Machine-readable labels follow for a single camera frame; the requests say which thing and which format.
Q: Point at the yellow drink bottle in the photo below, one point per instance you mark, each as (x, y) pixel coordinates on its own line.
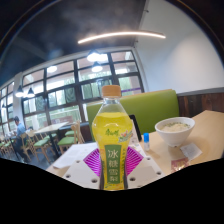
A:
(111, 130)

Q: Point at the curved ceiling light strip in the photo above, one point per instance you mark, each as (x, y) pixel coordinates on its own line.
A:
(123, 33)

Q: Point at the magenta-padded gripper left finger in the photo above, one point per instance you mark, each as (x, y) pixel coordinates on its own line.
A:
(91, 163)

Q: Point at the wooden chairs with green seats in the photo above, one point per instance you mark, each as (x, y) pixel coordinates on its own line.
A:
(66, 140)

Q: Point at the white paper sheet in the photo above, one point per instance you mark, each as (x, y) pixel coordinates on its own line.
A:
(75, 153)

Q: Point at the small red sachet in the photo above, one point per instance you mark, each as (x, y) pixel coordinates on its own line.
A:
(180, 164)

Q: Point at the white ceramic bowl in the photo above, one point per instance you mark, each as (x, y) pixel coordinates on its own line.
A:
(175, 135)

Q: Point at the small white packet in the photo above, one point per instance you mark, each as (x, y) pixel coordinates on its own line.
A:
(191, 151)

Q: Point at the wooden dining table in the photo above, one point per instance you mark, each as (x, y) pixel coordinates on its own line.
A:
(51, 127)

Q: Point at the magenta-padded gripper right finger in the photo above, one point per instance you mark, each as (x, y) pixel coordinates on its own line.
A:
(134, 162)

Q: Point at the dark-framed window wall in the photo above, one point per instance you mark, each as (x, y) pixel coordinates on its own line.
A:
(63, 80)

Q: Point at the person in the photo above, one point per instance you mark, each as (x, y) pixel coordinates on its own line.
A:
(20, 130)

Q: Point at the hanging pendant lamps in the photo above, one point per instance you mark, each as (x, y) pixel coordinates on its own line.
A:
(94, 56)

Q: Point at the green upholstered bench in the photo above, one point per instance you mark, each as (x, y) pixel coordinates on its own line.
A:
(150, 106)

